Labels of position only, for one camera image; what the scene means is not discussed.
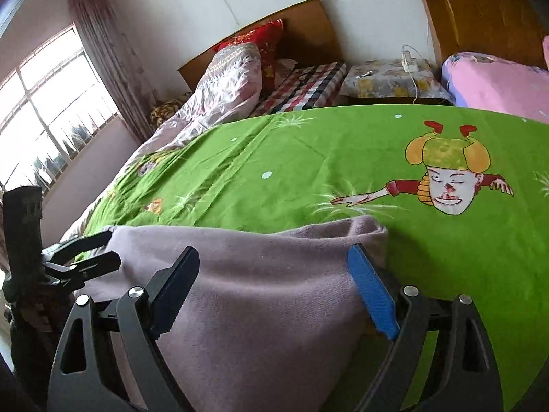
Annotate dark nightstand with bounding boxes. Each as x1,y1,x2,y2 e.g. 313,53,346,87
343,93,455,107

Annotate large window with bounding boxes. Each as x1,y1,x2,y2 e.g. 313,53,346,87
0,23,121,192

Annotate white charger cable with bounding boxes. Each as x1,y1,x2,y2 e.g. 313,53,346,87
402,44,434,104

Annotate green cartoon printed blanket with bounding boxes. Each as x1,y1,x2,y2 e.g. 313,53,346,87
81,105,549,412

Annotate pink floral quilt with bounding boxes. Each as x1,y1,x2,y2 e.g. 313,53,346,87
60,43,263,241

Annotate plaid bedsheet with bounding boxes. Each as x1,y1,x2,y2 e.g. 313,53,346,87
251,61,347,116

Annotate patterned curtain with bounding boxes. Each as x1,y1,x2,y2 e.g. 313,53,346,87
68,0,157,142

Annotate mauve pants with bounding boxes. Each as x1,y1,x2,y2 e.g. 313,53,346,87
75,215,389,412

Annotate pink bedding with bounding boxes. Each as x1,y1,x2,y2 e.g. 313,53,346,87
441,36,549,123

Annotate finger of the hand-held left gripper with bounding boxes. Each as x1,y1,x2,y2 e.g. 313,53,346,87
45,250,122,289
40,229,113,267

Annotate wooden headboard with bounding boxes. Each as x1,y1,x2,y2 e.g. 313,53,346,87
178,0,344,93

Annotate red pillow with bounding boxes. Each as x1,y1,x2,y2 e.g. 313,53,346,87
213,18,285,91

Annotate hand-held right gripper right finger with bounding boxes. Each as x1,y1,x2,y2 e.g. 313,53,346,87
347,244,503,412

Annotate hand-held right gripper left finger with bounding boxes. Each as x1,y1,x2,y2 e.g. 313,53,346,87
46,245,201,412

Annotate floral covered nightstand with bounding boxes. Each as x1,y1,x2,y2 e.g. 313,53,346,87
339,58,453,104

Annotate yellow brown blanket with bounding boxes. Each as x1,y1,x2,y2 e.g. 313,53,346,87
149,99,187,128

